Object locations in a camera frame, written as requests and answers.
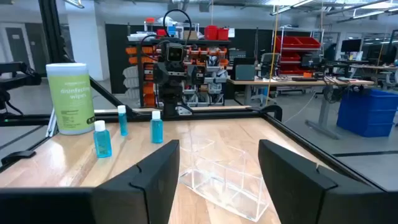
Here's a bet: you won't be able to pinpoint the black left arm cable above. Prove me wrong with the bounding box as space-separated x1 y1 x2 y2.
162 8 193 46

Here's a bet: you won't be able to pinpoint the black shelf with orange bins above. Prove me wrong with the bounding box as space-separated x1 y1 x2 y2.
124 37 231 109

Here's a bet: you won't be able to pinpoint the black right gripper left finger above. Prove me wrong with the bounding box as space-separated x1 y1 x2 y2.
0 139 181 224

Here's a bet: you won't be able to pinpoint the white floor cable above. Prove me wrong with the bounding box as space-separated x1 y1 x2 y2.
282 91 317 125

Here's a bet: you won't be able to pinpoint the blue mouthwash bottle white cap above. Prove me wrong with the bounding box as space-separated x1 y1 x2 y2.
150 110 164 144
117 105 129 137
93 119 113 159

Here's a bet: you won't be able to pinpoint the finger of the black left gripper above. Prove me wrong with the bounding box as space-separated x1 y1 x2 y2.
190 64 206 85
152 62 170 85

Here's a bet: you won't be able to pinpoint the grey equipment box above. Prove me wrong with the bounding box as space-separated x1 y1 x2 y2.
234 63 256 82

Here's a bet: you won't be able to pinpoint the yellow hanging cable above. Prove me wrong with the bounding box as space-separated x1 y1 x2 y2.
265 6 280 106

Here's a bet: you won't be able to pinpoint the green disinfecting wipes canister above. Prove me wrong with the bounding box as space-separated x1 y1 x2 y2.
45 62 96 136

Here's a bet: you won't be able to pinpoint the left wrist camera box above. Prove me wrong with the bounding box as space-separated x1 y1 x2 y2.
165 42 185 63

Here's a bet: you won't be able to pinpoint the red plastic bin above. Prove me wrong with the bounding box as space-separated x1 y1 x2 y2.
203 25 219 41
217 27 230 41

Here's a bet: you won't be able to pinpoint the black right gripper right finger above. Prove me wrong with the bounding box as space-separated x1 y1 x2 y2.
257 139 398 224

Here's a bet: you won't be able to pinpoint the ceiling light strip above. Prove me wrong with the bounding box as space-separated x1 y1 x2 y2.
63 0 85 9
269 0 315 16

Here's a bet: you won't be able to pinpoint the long wooden workbench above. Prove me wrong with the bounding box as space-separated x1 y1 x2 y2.
228 77 376 140

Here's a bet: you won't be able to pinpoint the silver aluminium extrusion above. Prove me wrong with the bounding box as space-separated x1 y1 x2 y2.
45 117 58 138

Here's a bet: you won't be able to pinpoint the white rack with red bins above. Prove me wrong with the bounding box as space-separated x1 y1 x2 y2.
273 27 323 77

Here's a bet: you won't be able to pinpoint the grey office chair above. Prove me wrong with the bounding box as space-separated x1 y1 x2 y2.
259 52 281 79

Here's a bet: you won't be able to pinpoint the stacked blue plastic bins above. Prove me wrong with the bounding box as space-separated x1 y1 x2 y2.
336 88 398 138

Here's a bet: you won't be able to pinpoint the black equipment stand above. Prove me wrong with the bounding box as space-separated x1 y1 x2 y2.
0 61 42 116

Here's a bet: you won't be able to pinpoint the black computer monitor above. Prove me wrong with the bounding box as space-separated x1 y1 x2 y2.
340 38 363 54

